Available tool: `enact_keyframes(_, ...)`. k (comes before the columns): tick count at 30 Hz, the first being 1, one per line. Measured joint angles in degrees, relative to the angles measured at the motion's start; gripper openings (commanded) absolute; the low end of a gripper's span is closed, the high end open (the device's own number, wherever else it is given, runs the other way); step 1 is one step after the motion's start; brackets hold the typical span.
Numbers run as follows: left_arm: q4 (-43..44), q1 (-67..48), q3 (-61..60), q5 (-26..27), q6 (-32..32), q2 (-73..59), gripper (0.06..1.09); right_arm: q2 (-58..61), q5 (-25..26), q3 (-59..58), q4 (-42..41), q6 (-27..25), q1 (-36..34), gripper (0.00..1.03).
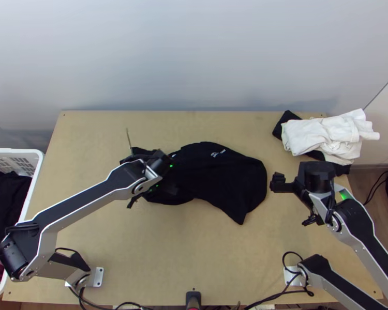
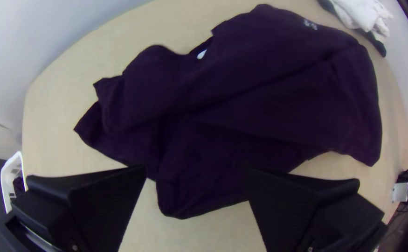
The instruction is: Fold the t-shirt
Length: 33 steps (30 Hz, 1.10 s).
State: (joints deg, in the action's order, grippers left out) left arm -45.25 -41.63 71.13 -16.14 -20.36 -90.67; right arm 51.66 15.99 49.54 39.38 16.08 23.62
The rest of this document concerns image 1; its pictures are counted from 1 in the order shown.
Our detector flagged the black t-shirt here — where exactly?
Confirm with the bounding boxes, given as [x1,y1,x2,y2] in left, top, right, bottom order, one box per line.
[120,141,268,226]

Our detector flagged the black garment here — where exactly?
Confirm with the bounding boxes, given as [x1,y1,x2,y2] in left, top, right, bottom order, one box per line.
[272,110,352,177]

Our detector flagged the white garment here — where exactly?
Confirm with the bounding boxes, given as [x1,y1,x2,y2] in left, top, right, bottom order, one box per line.
[281,108,381,165]

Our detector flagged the white laundry basket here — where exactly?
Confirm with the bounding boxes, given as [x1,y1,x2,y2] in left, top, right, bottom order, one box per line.
[0,148,46,297]

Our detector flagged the heap of clothes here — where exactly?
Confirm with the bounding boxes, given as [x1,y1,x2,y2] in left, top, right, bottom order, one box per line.
[0,166,33,282]

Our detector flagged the black cable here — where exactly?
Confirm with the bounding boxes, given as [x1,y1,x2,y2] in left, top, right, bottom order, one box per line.
[363,167,388,207]
[71,285,96,310]
[245,252,315,310]

